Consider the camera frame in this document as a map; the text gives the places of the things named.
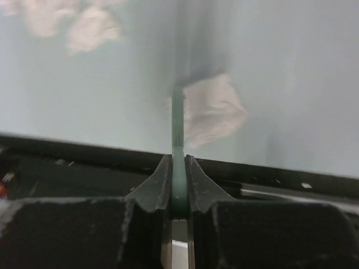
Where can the green hand brush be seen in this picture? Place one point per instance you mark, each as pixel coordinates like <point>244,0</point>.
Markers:
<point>179,194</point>

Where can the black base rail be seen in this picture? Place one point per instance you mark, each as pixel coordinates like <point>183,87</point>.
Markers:
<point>51,168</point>

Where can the paper scrap mid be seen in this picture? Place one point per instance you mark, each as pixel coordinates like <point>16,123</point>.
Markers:
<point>94,27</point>

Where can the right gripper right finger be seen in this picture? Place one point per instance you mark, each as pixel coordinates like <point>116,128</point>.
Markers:
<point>225,232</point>

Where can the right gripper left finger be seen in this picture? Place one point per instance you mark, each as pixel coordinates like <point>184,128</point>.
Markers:
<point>92,232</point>

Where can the paper scrap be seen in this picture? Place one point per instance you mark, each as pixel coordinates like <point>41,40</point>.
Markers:
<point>212,110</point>
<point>41,17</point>

